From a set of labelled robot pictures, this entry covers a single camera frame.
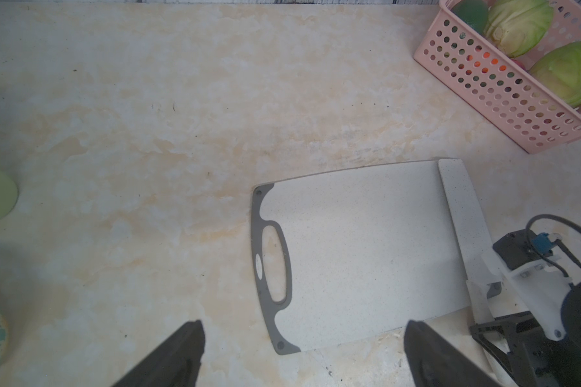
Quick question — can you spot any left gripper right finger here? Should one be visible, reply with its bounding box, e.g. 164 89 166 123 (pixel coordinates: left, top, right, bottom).
403 320 500 387

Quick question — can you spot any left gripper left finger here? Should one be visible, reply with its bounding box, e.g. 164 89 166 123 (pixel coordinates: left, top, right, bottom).
113 320 206 387

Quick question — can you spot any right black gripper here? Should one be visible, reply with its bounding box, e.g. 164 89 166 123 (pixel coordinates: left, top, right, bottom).
470 311 581 386

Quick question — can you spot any white speckled cleaver knife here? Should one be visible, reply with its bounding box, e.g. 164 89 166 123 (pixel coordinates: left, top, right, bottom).
437 159 501 323

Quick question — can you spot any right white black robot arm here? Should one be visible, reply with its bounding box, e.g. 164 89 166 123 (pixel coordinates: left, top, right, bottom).
470 282 581 386

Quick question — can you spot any pink plastic basket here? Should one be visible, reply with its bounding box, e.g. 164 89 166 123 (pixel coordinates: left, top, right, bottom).
414 1 581 154

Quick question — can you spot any green cabbage front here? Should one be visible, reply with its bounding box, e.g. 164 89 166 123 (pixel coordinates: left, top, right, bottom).
529 41 581 108

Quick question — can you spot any green cabbage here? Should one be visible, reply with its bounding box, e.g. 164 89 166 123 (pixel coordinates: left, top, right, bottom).
529 41 581 108
484 0 555 58

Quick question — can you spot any green cabbage rear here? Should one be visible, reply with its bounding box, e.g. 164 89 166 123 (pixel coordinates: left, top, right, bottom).
484 0 555 58

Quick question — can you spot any dark green avocado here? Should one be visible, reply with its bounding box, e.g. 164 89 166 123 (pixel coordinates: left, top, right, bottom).
451 0 489 35

